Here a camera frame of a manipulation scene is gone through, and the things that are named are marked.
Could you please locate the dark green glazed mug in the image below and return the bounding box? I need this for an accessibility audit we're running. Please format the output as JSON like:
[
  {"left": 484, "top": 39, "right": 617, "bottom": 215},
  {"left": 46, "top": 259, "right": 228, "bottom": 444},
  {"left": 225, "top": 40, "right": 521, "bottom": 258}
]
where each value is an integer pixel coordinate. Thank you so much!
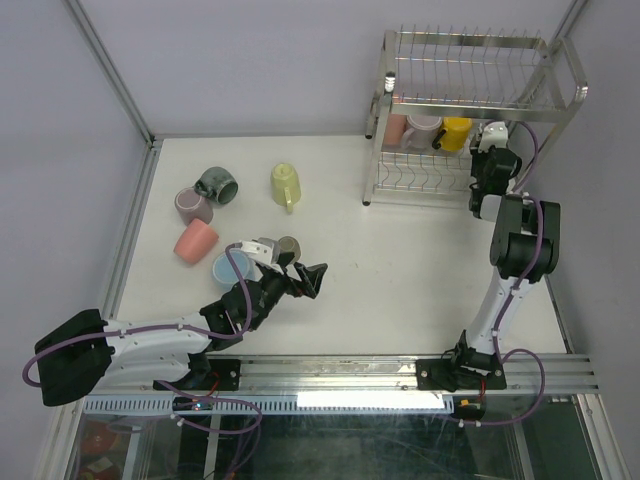
[{"left": 193, "top": 166, "right": 239, "bottom": 205}]

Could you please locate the pink tumbler cup left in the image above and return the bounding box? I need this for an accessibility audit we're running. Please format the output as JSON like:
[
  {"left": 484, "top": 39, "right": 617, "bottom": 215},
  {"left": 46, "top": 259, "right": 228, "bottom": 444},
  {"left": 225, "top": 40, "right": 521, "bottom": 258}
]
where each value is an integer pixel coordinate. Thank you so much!
[{"left": 174, "top": 219, "right": 219, "bottom": 265}]

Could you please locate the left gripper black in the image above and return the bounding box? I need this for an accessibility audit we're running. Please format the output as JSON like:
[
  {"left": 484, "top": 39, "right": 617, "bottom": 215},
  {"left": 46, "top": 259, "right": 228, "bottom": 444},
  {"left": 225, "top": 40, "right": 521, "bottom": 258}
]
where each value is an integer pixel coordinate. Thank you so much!
[{"left": 247, "top": 251, "right": 325, "bottom": 331}]

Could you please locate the light blue mug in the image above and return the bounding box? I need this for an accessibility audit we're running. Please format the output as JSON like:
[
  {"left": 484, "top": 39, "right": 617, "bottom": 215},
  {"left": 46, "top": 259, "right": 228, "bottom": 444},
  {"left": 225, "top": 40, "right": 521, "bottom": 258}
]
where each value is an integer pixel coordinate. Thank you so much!
[{"left": 212, "top": 249, "right": 256, "bottom": 293}]

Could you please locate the pink tall tumbler cup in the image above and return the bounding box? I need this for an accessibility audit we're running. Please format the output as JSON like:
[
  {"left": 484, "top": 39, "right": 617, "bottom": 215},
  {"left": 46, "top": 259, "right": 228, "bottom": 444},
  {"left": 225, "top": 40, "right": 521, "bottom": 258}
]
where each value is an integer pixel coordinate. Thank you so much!
[{"left": 382, "top": 113, "right": 406, "bottom": 147}]

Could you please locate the white slotted cable duct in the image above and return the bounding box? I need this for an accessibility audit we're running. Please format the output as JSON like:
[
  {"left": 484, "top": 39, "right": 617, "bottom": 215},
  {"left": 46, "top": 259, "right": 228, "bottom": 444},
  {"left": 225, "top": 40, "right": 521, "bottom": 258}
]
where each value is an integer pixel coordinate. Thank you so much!
[{"left": 83, "top": 391, "right": 454, "bottom": 416}]

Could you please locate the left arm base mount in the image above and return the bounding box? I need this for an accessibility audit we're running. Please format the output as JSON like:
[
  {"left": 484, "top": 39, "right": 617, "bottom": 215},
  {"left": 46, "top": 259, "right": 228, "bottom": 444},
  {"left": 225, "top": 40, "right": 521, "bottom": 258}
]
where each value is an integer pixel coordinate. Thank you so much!
[{"left": 168, "top": 353, "right": 241, "bottom": 392}]

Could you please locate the mauve upside-down mug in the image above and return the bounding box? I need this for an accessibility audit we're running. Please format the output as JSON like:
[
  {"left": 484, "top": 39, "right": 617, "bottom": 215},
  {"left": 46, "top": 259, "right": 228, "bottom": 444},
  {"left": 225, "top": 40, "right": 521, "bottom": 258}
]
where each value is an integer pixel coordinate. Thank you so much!
[{"left": 174, "top": 187, "right": 214, "bottom": 226}]

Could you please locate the small taupe mug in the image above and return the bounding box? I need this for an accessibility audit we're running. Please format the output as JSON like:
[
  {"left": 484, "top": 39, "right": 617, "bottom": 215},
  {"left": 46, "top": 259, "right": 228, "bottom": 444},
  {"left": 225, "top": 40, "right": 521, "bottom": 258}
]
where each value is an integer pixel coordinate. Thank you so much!
[{"left": 278, "top": 236, "right": 301, "bottom": 262}]

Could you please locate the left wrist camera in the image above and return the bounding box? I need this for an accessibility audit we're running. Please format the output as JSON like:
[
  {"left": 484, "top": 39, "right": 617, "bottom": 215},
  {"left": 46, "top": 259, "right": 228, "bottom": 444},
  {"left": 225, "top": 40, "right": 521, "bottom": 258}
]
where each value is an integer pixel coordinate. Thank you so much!
[{"left": 239, "top": 237, "right": 283, "bottom": 274}]

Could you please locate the steel dish rack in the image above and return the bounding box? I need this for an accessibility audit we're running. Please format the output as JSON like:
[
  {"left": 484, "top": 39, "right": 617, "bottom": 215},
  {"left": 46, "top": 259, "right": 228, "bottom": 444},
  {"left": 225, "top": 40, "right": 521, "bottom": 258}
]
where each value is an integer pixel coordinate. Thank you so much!
[{"left": 363, "top": 30, "right": 588, "bottom": 207}]

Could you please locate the yellow mug black handle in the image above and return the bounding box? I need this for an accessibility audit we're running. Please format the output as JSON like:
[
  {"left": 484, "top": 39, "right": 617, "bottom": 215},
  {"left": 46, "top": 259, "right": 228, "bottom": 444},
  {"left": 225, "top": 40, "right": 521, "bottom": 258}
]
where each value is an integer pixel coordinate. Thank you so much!
[{"left": 432, "top": 117, "right": 473, "bottom": 153}]

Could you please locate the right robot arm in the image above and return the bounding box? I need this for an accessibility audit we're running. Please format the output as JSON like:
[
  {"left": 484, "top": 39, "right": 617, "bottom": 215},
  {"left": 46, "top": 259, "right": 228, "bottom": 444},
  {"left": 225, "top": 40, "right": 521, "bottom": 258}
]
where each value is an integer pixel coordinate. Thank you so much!
[{"left": 446, "top": 146, "right": 561, "bottom": 387}]

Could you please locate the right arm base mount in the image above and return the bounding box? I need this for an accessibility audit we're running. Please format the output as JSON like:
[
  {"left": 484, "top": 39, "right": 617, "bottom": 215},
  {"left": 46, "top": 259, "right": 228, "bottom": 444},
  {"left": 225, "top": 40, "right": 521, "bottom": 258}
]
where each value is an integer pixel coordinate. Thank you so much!
[{"left": 415, "top": 349, "right": 507, "bottom": 393}]

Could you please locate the lilac ribbed mug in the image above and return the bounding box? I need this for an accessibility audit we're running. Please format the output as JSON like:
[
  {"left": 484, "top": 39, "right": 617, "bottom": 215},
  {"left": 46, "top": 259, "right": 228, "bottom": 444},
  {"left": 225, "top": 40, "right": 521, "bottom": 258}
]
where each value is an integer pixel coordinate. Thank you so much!
[{"left": 400, "top": 115, "right": 442, "bottom": 151}]

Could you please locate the pale yellow mug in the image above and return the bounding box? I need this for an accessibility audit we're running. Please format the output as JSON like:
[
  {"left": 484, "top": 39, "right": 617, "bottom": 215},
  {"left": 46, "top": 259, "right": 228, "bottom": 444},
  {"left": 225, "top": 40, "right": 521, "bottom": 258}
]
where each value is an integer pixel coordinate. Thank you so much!
[{"left": 270, "top": 163, "right": 302, "bottom": 214}]

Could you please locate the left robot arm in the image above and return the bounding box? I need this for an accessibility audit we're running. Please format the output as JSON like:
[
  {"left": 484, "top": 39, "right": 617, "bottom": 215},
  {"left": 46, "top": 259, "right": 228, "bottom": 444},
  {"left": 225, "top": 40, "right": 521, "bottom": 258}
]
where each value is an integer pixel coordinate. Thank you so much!
[{"left": 22, "top": 241, "right": 328, "bottom": 407}]

